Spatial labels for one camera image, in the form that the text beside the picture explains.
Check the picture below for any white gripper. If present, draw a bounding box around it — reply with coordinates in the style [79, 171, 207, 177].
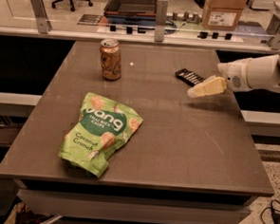
[188, 58, 252, 98]

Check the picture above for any black rxbar chocolate bar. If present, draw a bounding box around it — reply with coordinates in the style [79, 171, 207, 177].
[175, 68, 205, 86]

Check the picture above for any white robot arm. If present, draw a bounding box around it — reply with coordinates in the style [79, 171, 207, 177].
[188, 53, 280, 98]

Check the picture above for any green rice chip bag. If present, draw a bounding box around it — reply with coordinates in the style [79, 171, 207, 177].
[59, 93, 143, 177]

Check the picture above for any cardboard box with label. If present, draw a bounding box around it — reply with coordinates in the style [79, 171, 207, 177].
[201, 0, 248, 31]

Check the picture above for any gold soda can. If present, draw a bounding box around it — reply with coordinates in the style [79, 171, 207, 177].
[100, 39, 121, 81]

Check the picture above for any open grey orange case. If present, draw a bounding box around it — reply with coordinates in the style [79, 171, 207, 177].
[103, 0, 158, 22]

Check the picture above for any middle metal glass bracket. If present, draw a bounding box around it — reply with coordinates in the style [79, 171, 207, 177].
[154, 0, 169, 42]

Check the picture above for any left metal glass bracket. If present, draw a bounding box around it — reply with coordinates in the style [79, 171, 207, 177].
[29, 0, 52, 34]

